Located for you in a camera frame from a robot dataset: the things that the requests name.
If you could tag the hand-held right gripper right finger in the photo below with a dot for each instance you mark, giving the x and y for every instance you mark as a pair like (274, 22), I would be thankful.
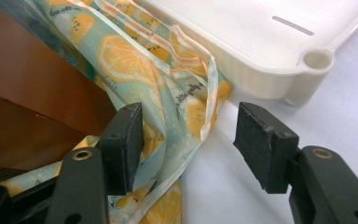
(264, 149)

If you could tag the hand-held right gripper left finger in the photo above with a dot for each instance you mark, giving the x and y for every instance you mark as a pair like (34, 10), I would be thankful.
(122, 149)

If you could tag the lemon print shopping bag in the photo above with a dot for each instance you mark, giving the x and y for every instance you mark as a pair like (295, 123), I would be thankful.
(130, 62)

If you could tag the white plastic tray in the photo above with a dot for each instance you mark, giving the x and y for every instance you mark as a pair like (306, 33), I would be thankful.
(245, 31)

